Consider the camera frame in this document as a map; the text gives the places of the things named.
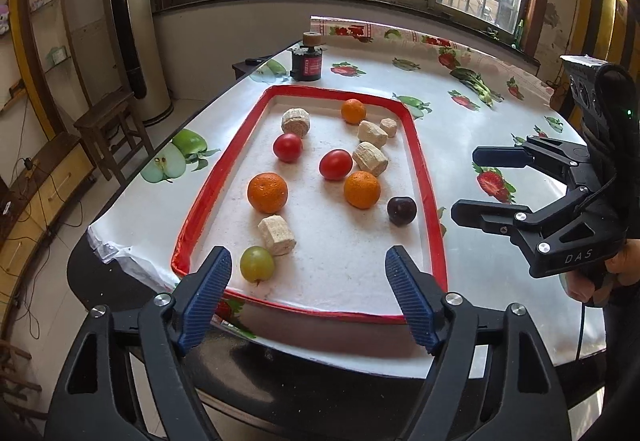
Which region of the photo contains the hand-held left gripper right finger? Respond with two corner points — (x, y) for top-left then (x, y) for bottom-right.
(385, 245), (573, 441)

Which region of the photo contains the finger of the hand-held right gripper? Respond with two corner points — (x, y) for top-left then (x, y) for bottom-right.
(472, 136), (593, 187)
(451, 188), (601, 243)

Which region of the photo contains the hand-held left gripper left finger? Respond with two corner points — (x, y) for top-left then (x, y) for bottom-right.
(45, 246), (233, 441)

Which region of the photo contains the green plum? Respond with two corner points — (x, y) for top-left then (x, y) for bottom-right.
(239, 245), (276, 284)

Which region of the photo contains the dark purple plum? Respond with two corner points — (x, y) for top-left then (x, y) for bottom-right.
(386, 196), (417, 227)

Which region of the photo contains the red rimmed white tray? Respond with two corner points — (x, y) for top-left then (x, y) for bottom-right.
(171, 85), (448, 326)

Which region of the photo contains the orange mandarin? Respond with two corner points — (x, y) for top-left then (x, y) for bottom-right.
(341, 98), (367, 125)
(343, 170), (382, 210)
(247, 172), (289, 215)

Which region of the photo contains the red tomato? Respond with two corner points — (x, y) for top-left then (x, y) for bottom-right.
(319, 149), (354, 181)
(272, 132), (304, 163)

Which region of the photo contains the large beige pressed wood cylinder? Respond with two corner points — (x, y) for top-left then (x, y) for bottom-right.
(281, 108), (312, 139)

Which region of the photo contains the person's right forearm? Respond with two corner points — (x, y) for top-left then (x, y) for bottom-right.
(597, 281), (640, 441)

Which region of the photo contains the person's right hand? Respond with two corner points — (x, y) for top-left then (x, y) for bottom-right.
(564, 238), (640, 307)

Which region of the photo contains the fruit printed tablecloth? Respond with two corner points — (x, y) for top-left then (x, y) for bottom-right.
(87, 15), (608, 379)

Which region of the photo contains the low wooden cabinet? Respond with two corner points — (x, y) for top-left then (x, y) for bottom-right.
(0, 131), (98, 282)

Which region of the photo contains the black jar with red label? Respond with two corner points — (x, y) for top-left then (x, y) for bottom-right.
(290, 31), (326, 83)

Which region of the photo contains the wooden stool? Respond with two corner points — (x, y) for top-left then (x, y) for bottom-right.
(74, 88), (156, 182)

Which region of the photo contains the black cable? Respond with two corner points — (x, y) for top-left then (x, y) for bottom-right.
(575, 303), (587, 364)

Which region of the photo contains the yellow framed wall shelf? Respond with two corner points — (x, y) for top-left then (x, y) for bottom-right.
(0, 0), (96, 142)

